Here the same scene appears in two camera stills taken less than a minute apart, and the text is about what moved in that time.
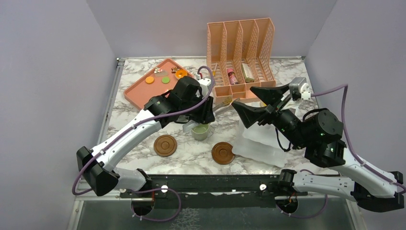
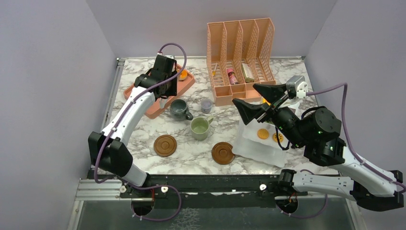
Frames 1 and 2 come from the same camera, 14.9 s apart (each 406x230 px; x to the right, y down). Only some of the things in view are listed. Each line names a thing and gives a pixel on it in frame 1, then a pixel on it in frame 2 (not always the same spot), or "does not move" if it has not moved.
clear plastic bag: [262, 143] does not move
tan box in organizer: [247, 73] does not move
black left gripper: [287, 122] does not move
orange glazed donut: [180, 73] does not move
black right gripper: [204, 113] to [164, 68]
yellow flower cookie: [227, 101] to [280, 136]
